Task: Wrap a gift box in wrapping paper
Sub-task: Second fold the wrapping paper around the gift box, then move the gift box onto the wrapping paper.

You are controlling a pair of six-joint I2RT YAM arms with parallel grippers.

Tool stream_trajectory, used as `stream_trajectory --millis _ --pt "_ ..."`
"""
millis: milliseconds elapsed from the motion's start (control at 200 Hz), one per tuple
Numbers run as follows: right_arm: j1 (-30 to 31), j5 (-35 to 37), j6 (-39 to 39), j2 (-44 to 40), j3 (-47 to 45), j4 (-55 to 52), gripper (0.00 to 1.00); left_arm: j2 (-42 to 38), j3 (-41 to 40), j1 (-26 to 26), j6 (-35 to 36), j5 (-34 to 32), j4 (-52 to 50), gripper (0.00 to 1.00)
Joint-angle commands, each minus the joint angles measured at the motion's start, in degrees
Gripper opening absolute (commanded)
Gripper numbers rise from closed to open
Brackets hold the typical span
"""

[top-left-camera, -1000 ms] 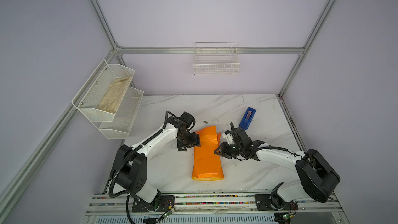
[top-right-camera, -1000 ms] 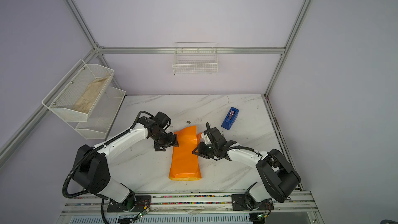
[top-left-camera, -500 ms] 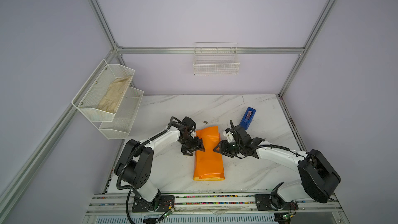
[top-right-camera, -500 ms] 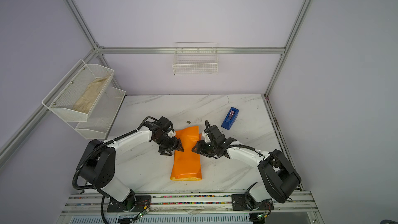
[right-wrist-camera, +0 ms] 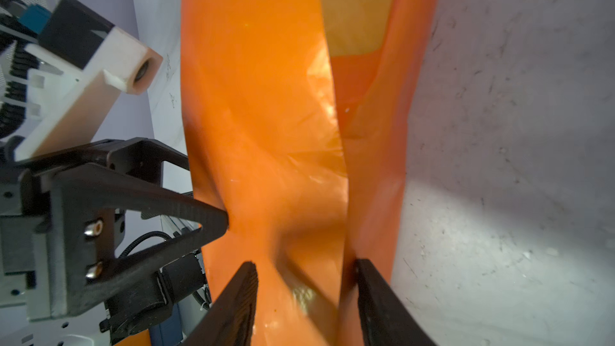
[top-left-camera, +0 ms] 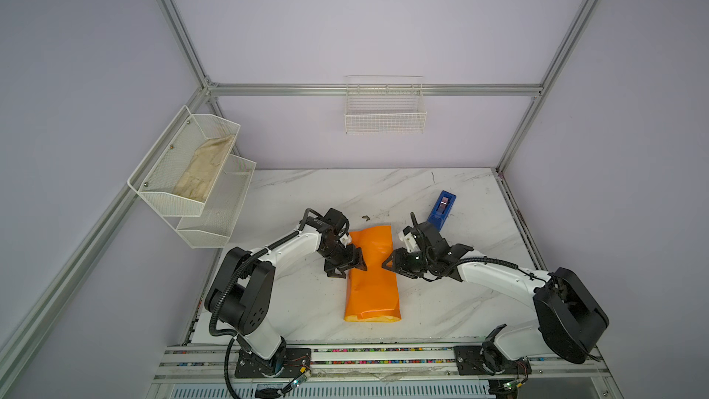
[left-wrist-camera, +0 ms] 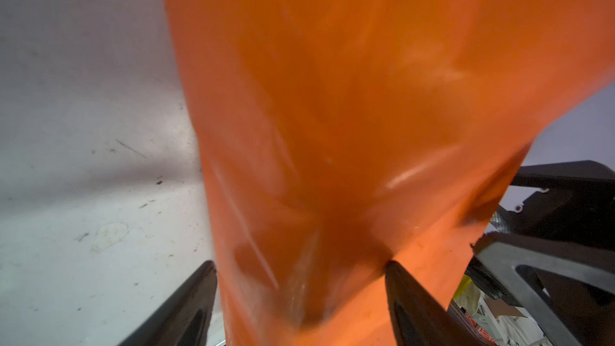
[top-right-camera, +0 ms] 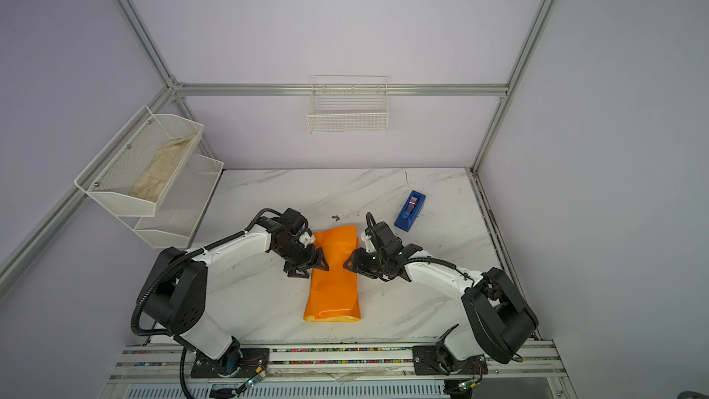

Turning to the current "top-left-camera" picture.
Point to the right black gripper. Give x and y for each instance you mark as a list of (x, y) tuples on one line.
[(395, 263)]

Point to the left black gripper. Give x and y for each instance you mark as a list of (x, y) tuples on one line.
[(358, 261)]

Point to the yellow orange wrapping paper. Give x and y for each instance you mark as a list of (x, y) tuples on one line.
[(373, 295)]

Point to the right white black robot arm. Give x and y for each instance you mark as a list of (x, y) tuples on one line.
[(568, 320)]

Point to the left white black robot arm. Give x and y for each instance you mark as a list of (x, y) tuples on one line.
[(239, 298)]

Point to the blue tape dispenser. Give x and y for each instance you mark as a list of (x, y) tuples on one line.
[(441, 210)]

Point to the lower white mesh shelf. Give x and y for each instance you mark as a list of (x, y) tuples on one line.
[(214, 228)]

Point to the white mesh shelf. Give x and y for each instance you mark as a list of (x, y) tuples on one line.
[(214, 228), (177, 178)]

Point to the beige cloth in shelf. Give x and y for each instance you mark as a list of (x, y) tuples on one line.
[(203, 169)]

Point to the upper white mesh shelf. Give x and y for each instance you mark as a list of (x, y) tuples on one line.
[(177, 178)]

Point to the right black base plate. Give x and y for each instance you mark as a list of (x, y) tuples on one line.
[(481, 360)]

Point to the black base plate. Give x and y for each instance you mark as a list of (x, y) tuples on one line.
[(481, 360), (286, 363)]

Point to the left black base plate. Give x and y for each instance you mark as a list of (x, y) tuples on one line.
[(286, 363)]

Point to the white wire wall basket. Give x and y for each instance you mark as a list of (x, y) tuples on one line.
[(385, 104)]

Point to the aluminium frame rail front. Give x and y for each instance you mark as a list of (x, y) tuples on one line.
[(378, 363)]

